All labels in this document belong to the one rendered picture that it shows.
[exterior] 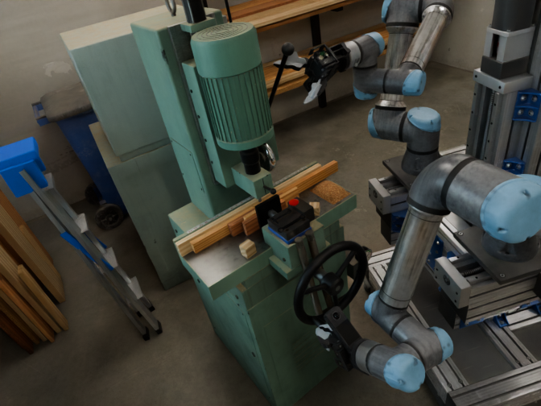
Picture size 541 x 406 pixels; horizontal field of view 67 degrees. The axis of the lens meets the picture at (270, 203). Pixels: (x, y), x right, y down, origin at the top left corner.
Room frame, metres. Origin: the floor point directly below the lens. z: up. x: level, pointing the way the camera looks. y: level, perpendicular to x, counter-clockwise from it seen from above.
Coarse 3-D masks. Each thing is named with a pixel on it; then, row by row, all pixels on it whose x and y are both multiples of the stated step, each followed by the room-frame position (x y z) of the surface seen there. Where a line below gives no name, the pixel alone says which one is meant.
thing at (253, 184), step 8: (232, 168) 1.17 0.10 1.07; (240, 168) 1.16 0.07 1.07; (240, 176) 1.13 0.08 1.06; (248, 176) 1.10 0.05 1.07; (256, 176) 1.09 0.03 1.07; (264, 176) 1.08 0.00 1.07; (240, 184) 1.14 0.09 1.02; (248, 184) 1.09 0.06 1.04; (256, 184) 1.06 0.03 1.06; (264, 184) 1.08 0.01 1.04; (272, 184) 1.09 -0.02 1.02; (248, 192) 1.10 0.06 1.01; (256, 192) 1.06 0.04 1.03; (264, 192) 1.07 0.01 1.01
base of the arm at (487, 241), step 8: (488, 240) 0.83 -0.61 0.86; (496, 240) 0.80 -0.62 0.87; (528, 240) 0.77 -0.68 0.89; (536, 240) 0.77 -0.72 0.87; (488, 248) 0.81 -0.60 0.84; (496, 248) 0.79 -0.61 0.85; (504, 248) 0.78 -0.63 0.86; (512, 248) 0.77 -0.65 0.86; (520, 248) 0.76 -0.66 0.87; (528, 248) 0.76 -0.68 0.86; (536, 248) 0.77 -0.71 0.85; (496, 256) 0.79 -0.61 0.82; (504, 256) 0.77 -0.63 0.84; (512, 256) 0.76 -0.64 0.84; (520, 256) 0.75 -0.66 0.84; (528, 256) 0.75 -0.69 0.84
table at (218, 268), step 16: (304, 192) 1.19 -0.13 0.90; (320, 208) 1.08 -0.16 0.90; (336, 208) 1.07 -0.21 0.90; (352, 208) 1.10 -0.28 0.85; (224, 240) 1.01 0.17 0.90; (240, 240) 1.00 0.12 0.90; (256, 240) 0.98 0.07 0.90; (192, 256) 0.97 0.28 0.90; (208, 256) 0.95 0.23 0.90; (224, 256) 0.94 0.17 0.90; (240, 256) 0.92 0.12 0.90; (256, 256) 0.91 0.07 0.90; (272, 256) 0.93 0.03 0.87; (192, 272) 0.92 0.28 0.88; (208, 272) 0.88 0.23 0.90; (224, 272) 0.87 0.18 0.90; (240, 272) 0.88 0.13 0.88; (256, 272) 0.90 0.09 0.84; (288, 272) 0.85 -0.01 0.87; (208, 288) 0.83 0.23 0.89; (224, 288) 0.84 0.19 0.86
